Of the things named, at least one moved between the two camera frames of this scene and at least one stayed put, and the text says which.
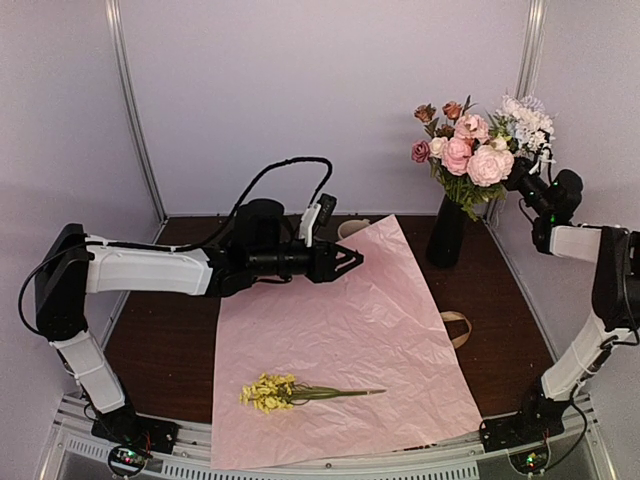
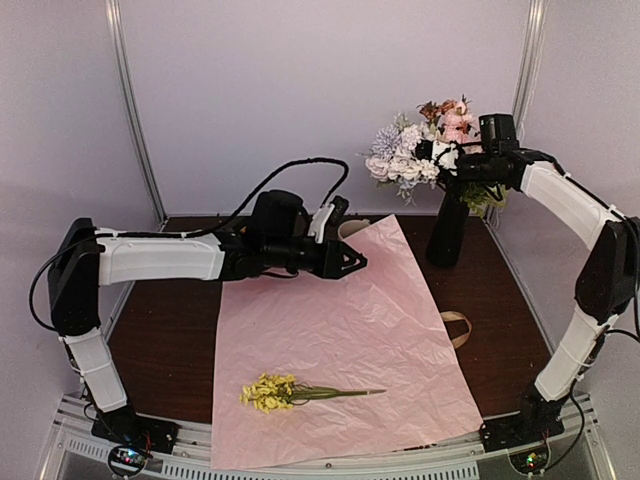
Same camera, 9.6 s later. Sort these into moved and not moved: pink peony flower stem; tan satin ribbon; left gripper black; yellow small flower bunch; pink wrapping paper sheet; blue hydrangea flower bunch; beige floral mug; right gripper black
Moved: blue hydrangea flower bunch; right gripper black; pink peony flower stem
Not moved: beige floral mug; pink wrapping paper sheet; yellow small flower bunch; tan satin ribbon; left gripper black
